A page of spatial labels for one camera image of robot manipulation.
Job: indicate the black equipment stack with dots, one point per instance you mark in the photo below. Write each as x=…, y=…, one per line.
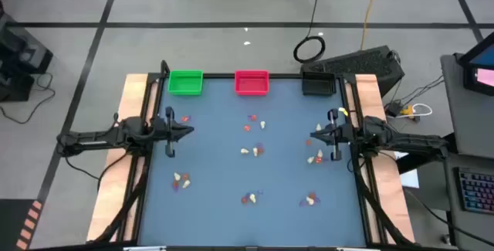
x=19, y=54

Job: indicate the black orange striped mat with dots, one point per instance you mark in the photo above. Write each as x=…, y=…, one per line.
x=15, y=224

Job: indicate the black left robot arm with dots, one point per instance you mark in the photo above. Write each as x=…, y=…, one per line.
x=96, y=139

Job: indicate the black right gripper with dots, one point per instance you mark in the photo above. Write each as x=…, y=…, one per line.
x=349, y=133

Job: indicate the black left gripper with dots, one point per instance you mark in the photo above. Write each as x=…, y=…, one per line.
x=162, y=130

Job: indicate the red plastic basket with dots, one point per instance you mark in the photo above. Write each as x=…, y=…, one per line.
x=251, y=85

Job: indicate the black mesh computer tower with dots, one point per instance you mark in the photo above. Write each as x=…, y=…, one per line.
x=359, y=63

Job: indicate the wooden table side board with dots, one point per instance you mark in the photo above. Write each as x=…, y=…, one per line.
x=106, y=204
x=395, y=204

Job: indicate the cream plastic skull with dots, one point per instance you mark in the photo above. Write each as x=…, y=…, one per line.
x=244, y=151
x=318, y=127
x=255, y=151
x=252, y=198
x=310, y=160
x=310, y=201
x=186, y=184
x=177, y=176
x=262, y=124
x=320, y=153

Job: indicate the grey desk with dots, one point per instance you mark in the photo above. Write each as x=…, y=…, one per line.
x=474, y=127

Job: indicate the black monitor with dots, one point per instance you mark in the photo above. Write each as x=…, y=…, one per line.
x=484, y=75

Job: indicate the white paper sheet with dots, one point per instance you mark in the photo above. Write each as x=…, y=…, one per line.
x=410, y=177

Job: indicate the black plastic basket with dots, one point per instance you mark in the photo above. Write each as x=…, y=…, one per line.
x=318, y=85

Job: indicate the yellow plug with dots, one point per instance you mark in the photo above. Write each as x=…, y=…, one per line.
x=408, y=110

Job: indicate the green plastic basket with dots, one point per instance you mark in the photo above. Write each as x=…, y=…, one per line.
x=185, y=83

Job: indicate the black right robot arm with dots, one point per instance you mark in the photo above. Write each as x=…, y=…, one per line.
x=409, y=143

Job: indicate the silver metal bracket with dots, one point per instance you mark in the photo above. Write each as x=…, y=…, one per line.
x=357, y=249
x=144, y=248

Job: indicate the backlit black keyboard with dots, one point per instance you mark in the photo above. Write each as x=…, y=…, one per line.
x=476, y=191

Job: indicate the yellow tape tag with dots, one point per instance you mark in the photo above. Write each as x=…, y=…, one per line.
x=342, y=111

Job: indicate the black power adapter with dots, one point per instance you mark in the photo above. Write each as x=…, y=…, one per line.
x=393, y=109

